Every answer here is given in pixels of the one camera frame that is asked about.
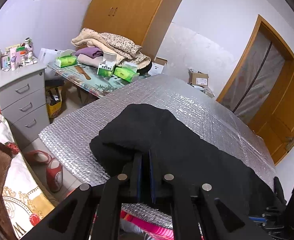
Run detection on red slipper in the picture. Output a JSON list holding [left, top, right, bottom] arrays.
[[24, 150, 52, 165], [46, 158, 63, 192]]

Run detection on white small cardboard box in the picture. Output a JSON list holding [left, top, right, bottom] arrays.
[[148, 57, 167, 76]]

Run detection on green tissue pack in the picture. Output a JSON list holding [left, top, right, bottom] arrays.
[[55, 49, 77, 68], [114, 62, 139, 83]]

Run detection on brown wooden comb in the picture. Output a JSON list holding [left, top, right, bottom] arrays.
[[75, 65, 91, 80]]

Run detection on floral bed quilt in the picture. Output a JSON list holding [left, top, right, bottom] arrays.
[[0, 114, 58, 239]]

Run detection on purple folded cloth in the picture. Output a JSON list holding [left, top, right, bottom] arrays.
[[75, 47, 103, 59]]

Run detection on black garment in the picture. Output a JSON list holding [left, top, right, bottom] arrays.
[[90, 104, 282, 216]]

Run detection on illustrated flat gift box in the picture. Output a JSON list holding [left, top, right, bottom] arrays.
[[47, 62, 147, 98]]

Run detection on translucent plastic door curtain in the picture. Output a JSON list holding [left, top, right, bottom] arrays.
[[221, 31, 285, 124]]

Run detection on green white carton box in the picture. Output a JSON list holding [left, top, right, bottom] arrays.
[[97, 52, 117, 78]]

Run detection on pink folded cloth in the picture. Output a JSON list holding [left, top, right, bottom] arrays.
[[77, 54, 104, 68]]

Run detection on beige floral blanket pile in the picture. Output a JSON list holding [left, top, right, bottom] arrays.
[[71, 28, 151, 69]]

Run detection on yellow shopping bag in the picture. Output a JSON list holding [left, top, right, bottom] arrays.
[[45, 86, 62, 119]]

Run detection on orange wooden wardrobe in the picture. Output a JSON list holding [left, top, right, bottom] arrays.
[[82, 0, 182, 59]]

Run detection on white drawer cabinet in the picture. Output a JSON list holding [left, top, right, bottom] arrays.
[[0, 63, 49, 149]]

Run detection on toiletry bottles on cabinet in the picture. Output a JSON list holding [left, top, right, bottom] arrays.
[[0, 37, 38, 72]]

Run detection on orange wooden door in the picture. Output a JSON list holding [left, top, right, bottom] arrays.
[[248, 60, 294, 164]]

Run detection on colourful striped bedsheet edge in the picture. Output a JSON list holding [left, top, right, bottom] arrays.
[[120, 211, 174, 239]]

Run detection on brown cardboard box with label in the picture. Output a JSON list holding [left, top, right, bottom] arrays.
[[189, 69, 209, 87]]

